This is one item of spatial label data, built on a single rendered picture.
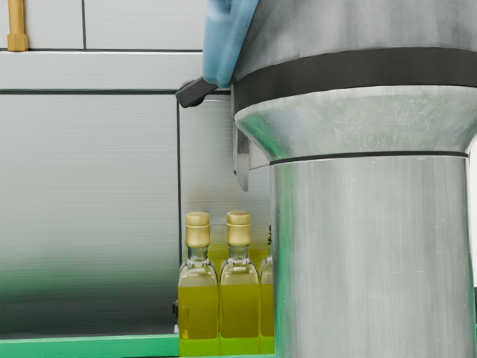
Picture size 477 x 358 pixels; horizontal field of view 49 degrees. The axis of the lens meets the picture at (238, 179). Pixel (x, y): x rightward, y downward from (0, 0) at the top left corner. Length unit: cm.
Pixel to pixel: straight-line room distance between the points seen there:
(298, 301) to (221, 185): 65
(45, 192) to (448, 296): 78
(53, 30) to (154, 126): 22
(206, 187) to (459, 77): 68
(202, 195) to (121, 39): 28
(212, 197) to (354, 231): 66
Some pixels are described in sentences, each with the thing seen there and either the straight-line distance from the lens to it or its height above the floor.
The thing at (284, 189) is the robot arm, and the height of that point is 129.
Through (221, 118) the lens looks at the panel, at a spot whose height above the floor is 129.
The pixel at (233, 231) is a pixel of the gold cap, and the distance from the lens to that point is 73.
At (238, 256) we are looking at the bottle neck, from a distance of 74.
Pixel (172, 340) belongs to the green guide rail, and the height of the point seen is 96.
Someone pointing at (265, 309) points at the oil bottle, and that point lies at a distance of 76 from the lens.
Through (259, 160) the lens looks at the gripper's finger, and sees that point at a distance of 69.
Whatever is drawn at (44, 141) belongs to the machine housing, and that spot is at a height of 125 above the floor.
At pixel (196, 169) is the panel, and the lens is 85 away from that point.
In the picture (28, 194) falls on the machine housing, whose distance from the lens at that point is 92.
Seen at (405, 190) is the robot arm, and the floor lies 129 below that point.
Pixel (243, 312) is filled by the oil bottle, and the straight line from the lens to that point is 76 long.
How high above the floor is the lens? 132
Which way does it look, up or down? 9 degrees down
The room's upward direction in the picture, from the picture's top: straight up
